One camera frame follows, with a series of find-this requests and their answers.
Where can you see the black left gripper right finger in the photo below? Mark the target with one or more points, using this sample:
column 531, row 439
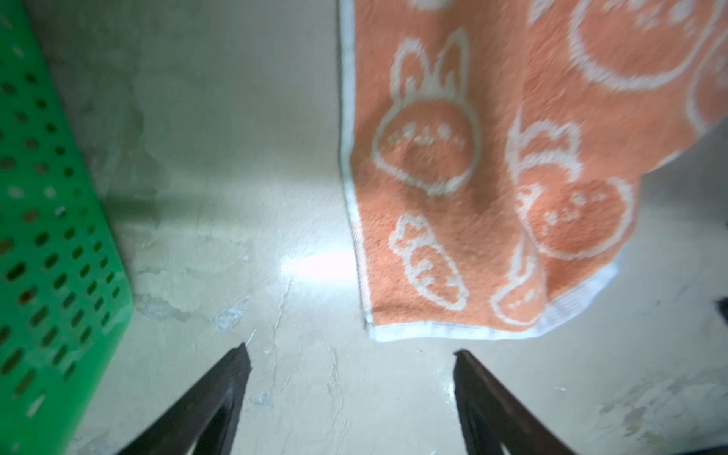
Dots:
column 493, row 421

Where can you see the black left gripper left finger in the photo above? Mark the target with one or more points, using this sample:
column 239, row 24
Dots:
column 205, row 419

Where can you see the green plastic laundry basket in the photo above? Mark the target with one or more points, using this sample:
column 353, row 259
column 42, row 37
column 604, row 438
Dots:
column 65, row 297

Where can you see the orange bunny pattern towel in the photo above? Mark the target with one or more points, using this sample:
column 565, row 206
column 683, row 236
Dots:
column 491, row 151

